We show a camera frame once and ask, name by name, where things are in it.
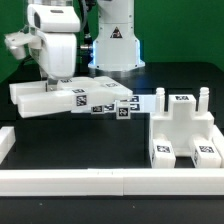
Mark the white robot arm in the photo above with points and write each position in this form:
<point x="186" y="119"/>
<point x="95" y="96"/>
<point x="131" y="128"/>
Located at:
<point x="52" y="26"/>

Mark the white marker sheet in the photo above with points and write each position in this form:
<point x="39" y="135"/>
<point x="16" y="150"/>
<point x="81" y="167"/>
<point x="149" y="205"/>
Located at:
<point x="138" y="104"/>

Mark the white chair back long part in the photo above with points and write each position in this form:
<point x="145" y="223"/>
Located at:
<point x="78" y="93"/>

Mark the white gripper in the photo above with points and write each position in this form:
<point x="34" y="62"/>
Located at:
<point x="56" y="56"/>

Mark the white left rail block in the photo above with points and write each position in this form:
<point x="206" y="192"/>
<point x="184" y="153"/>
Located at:
<point x="7" y="140"/>

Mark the white rail block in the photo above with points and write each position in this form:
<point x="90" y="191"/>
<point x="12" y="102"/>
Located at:
<point x="7" y="140"/>
<point x="218" y="140"/>

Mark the white right rail block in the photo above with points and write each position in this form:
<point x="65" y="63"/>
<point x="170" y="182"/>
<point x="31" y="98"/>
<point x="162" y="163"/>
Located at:
<point x="218" y="140"/>

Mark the white chair seat part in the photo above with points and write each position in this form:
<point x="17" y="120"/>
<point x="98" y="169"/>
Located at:
<point x="184" y="118"/>

